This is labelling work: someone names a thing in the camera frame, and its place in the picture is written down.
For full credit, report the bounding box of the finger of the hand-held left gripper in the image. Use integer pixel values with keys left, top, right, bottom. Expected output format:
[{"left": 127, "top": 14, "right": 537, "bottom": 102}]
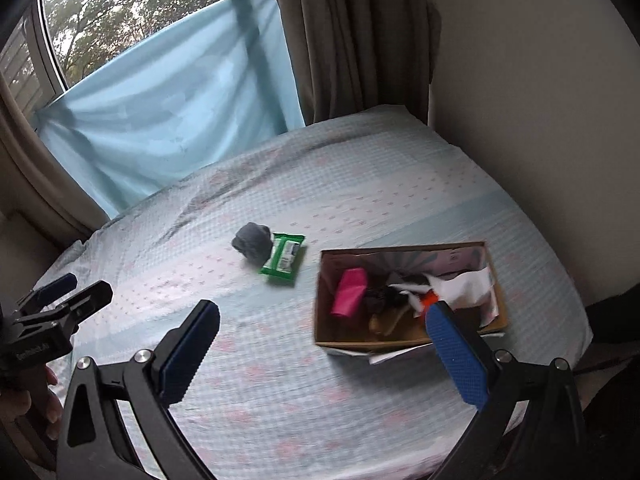
[
  {"left": 17, "top": 273, "right": 79, "bottom": 314},
  {"left": 12, "top": 280, "right": 114, "bottom": 334}
]

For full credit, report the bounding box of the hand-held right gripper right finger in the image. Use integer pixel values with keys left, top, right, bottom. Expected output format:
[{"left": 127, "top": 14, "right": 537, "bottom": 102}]
[{"left": 424, "top": 301, "right": 590, "bottom": 480}]

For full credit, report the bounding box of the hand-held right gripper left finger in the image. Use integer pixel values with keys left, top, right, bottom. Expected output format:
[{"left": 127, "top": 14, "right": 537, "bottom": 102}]
[{"left": 56, "top": 299, "right": 221, "bottom": 480}]

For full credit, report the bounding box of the brown wooden item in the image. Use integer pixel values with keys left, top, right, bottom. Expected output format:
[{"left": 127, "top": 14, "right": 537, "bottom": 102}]
[{"left": 368, "top": 305, "right": 427, "bottom": 337}]

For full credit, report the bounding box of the black soft item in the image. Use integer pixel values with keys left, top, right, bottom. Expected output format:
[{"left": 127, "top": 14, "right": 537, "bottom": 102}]
[{"left": 362, "top": 282, "right": 417, "bottom": 312}]

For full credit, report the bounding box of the cardboard box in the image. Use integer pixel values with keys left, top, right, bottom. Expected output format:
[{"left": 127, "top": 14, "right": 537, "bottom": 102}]
[{"left": 312, "top": 240, "right": 509, "bottom": 365}]

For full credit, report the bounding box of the pink pouch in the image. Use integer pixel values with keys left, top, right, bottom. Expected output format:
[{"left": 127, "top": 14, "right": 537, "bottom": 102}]
[{"left": 330, "top": 268, "right": 369, "bottom": 319}]

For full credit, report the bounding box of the person's left hand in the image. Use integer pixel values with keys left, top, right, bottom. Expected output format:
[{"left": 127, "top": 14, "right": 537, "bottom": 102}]
[{"left": 0, "top": 364, "right": 65, "bottom": 444}]

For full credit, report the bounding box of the beige curtain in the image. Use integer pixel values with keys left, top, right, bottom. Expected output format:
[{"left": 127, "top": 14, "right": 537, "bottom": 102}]
[{"left": 0, "top": 72, "right": 112, "bottom": 242}]

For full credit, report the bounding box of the grey rolled sock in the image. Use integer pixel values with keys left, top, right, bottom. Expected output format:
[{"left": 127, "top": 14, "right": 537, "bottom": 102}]
[{"left": 231, "top": 222, "right": 274, "bottom": 266}]

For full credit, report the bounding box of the green wipes packet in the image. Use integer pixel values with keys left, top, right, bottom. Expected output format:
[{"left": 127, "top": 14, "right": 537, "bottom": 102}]
[{"left": 258, "top": 232, "right": 306, "bottom": 289}]

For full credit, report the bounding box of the light blue hanging cloth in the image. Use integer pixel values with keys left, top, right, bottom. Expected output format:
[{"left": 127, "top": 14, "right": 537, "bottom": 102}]
[{"left": 32, "top": 0, "right": 307, "bottom": 221}]

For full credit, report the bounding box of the window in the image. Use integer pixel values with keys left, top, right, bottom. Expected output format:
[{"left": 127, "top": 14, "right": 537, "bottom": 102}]
[{"left": 0, "top": 0, "right": 274, "bottom": 112}]

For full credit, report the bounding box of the green tree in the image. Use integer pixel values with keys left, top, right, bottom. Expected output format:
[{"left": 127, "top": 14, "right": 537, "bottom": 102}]
[{"left": 42, "top": 0, "right": 224, "bottom": 87}]

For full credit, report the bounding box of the brown-grey curtain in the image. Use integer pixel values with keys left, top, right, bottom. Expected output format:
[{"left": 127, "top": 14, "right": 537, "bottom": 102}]
[{"left": 264, "top": 0, "right": 444, "bottom": 126}]

